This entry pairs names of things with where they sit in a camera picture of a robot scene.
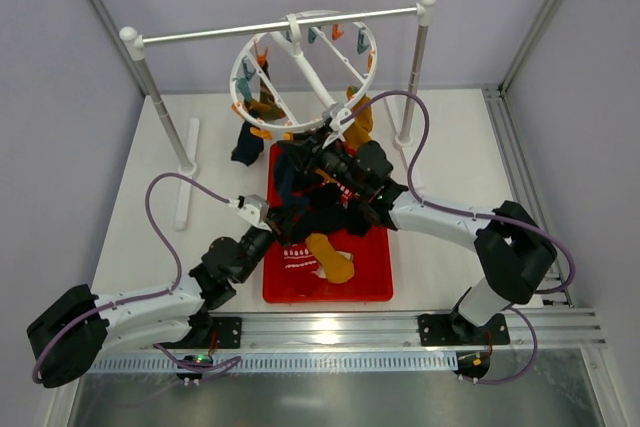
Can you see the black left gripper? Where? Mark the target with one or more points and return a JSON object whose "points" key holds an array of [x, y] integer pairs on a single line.
{"points": [[279, 222]]}

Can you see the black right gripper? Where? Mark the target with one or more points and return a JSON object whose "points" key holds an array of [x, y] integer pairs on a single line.
{"points": [[310, 155]]}

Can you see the navy teal sock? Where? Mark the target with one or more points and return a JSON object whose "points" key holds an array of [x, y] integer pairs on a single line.
{"points": [[289, 183]]}

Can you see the navy blue sock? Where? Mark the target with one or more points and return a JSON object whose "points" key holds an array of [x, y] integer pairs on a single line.
{"points": [[248, 147]]}

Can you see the yellow sock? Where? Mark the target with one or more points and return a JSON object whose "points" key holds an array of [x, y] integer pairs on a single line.
{"points": [[359, 132]]}

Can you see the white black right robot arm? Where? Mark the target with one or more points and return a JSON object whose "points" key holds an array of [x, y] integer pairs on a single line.
{"points": [[513, 252]]}

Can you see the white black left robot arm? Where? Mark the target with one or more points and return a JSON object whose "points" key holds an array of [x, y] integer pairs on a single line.
{"points": [[81, 327]]}

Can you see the white round clip hanger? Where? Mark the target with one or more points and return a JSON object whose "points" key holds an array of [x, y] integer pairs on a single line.
{"points": [[291, 46]]}

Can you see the black sock in bin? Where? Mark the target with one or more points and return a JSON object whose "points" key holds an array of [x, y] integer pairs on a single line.
{"points": [[330, 208]]}

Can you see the red white patterned sock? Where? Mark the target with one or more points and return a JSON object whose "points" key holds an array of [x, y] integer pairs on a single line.
{"points": [[303, 267]]}

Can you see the olive orange hanging sock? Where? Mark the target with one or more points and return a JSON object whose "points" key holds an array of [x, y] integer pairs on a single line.
{"points": [[264, 108]]}

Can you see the mustard sock in bin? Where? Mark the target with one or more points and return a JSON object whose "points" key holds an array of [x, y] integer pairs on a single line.
{"points": [[318, 242]]}

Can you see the red plastic bin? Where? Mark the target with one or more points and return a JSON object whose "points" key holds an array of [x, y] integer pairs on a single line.
{"points": [[371, 256]]}

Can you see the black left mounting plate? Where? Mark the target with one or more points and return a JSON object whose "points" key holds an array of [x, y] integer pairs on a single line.
{"points": [[220, 332]]}

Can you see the black mounting plate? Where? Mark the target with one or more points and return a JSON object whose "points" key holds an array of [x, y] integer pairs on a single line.
{"points": [[220, 332], [435, 329]]}

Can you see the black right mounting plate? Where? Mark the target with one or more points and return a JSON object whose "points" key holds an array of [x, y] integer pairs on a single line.
{"points": [[435, 329]]}

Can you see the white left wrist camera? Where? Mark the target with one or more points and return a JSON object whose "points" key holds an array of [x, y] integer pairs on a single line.
{"points": [[254, 210]]}

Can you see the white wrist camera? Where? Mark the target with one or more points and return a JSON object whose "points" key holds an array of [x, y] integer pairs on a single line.
{"points": [[254, 210], [337, 120]]}

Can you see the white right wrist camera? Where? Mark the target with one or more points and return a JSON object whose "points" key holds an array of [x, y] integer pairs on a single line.
{"points": [[337, 120]]}

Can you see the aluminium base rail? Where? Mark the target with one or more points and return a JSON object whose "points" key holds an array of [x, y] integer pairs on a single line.
{"points": [[548, 327]]}

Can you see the white slotted cable duct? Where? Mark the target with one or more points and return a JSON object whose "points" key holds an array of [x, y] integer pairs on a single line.
{"points": [[293, 362]]}

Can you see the aluminium frame rail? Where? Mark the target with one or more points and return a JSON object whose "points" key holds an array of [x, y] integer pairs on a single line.
{"points": [[515, 149]]}

